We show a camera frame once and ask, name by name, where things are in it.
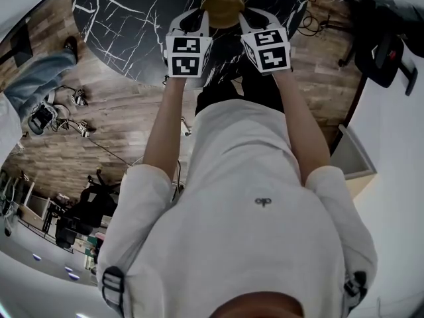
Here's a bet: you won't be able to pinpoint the person's right forearm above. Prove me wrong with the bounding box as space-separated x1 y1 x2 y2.
272 72 332 187

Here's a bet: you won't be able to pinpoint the black office chair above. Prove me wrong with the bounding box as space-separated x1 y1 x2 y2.
337 0 419 97

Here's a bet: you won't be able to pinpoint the black and white strap buckle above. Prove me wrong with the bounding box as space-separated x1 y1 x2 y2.
343 270 369 308
100 265 126 315

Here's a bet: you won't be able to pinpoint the thin black floor cable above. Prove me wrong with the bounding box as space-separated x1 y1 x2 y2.
88 136 134 167

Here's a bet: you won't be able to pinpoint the golden-brown bowl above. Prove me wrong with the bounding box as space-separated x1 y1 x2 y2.
201 0 246 30

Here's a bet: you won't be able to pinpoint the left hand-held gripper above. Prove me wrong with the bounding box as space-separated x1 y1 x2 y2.
164 7 213 79

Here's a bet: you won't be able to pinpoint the white open cabinet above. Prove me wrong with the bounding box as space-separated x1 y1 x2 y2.
330 123 378 181

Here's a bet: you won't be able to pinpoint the grey headset device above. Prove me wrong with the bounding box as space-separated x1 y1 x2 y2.
27 103 56 136

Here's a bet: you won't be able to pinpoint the person's left forearm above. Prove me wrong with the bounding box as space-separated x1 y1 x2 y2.
142 76 190 182

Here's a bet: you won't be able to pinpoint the person's black trousers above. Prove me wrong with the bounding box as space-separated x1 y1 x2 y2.
194 74 286 116

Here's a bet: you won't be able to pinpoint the spare hand-held gripper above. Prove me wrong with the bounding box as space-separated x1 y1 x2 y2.
70 88 89 107
76 120 97 138

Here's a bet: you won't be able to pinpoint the black swivel chair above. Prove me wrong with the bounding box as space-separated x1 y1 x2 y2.
54 168 122 249

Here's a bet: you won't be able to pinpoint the black coiled cable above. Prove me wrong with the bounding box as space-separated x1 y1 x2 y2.
297 11 333 36

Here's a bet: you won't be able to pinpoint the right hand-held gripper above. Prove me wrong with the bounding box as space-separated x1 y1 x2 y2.
238 7 293 77

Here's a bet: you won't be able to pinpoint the person's white shirt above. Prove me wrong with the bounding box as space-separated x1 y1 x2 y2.
95 97 379 318

